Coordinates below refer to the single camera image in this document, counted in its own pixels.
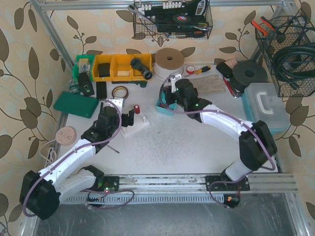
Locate red spring short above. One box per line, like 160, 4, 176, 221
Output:
134, 105, 140, 115

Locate brown tape roll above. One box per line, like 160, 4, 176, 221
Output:
112, 86, 129, 99

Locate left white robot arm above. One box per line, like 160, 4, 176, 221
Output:
19, 97, 126, 220

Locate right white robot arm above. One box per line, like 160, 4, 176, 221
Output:
158, 74, 278, 186

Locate teal plastic bin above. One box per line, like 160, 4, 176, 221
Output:
156, 100, 177, 116

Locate red white tape roll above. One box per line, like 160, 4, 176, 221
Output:
186, 65, 195, 74

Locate beige work glove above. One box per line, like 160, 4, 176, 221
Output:
190, 74, 226, 95

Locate black orange screwdriver left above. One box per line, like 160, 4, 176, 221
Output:
107, 145, 120, 154

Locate black aluminium extrusion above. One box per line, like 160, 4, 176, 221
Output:
96, 82, 107, 100

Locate yellow black screwdriver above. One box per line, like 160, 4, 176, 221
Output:
185, 66, 211, 78

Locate green case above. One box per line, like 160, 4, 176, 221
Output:
53, 91, 98, 118

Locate red utility knife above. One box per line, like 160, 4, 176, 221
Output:
221, 75, 242, 98

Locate pink round power strip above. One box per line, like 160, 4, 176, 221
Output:
55, 126, 76, 146

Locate black sander block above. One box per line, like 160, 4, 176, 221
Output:
216, 62, 233, 79

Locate yellow triple bin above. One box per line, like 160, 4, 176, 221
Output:
92, 54, 153, 82

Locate black foam block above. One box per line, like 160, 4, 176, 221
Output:
98, 63, 110, 77

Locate grey pipe fitting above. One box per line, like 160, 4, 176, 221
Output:
130, 58, 153, 80

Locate green bin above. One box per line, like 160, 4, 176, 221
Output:
72, 55, 95, 81

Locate black disc spool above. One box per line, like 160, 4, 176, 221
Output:
230, 60, 268, 92

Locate clear teal toolbox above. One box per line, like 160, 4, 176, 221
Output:
242, 83, 290, 135

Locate black electrical tape roll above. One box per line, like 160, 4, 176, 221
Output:
172, 14, 191, 25

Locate white peg base plate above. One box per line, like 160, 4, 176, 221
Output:
120, 112, 150, 138

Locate white cable spool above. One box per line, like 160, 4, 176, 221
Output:
154, 48, 185, 80

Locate wire basket top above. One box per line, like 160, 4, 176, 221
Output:
127, 0, 213, 41

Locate wire basket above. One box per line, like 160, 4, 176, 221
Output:
255, 15, 315, 97
127, 0, 213, 41

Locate orange handled pliers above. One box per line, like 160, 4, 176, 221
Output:
251, 16, 275, 37

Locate black coiled hose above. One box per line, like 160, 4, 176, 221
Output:
273, 14, 315, 84

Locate wire basket right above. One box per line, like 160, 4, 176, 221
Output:
255, 15, 315, 97

